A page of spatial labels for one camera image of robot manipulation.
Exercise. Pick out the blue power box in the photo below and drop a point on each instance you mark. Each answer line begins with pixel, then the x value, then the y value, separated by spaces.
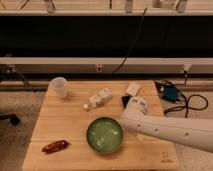
pixel 170 93

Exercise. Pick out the white plastic bottle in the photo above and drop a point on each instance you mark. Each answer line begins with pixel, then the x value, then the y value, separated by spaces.
pixel 98 99

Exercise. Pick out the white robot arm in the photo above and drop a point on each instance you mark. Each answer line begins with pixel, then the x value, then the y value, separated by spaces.
pixel 192 132

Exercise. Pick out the green ceramic bowl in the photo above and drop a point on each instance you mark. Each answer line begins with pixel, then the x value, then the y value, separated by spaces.
pixel 104 135

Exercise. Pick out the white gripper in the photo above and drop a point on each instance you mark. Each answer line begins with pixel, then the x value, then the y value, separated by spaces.
pixel 129 125

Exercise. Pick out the translucent plastic cup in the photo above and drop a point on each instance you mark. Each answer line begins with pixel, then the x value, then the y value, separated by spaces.
pixel 58 84

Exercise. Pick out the grey metal rail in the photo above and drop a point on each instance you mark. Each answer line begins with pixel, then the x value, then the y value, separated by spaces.
pixel 107 65

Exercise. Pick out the black chair base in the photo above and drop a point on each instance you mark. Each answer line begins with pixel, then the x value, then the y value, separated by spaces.
pixel 12 117

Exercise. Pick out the white sponge block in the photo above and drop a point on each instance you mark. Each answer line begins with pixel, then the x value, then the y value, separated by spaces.
pixel 133 89

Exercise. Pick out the black smartphone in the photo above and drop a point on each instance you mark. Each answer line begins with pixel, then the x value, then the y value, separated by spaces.
pixel 125 100

